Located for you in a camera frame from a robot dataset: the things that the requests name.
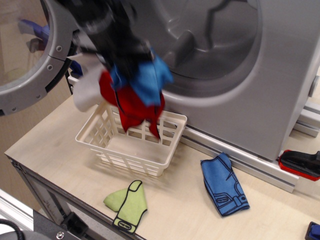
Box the blue black clamp corner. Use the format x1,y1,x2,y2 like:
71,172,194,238
304,221,320,240

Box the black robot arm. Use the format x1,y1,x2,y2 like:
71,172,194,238
58,0,155,78

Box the grey felt cloth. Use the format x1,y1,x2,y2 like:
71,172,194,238
68,53,106,112

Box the blue felt cloth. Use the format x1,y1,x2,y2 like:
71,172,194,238
110,49,174,107

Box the aluminium table frame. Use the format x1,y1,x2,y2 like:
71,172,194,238
10,158,143,240

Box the blue clamp behind door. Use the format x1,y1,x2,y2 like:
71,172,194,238
18,19,50,40

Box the grey toy washing machine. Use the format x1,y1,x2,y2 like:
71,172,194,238
46,0,320,162

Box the black cable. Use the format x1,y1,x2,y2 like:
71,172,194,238
0,218,26,240

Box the grey round machine door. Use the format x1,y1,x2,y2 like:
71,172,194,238
0,0,78,116

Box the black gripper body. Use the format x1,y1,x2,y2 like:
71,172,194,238
94,26,154,75

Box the blue felt jeans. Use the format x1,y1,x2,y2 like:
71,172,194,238
200,153,250,217

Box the black metal base plate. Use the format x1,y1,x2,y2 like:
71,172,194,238
33,210,89,240

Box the red black clamp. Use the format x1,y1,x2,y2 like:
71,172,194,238
278,150,320,182

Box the green felt shirt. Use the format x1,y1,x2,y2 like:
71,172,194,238
103,180,148,235

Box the white plastic laundry basket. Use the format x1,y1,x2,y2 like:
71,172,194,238
75,102,187,177

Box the red felt cloth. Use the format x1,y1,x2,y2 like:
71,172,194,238
99,71,165,140

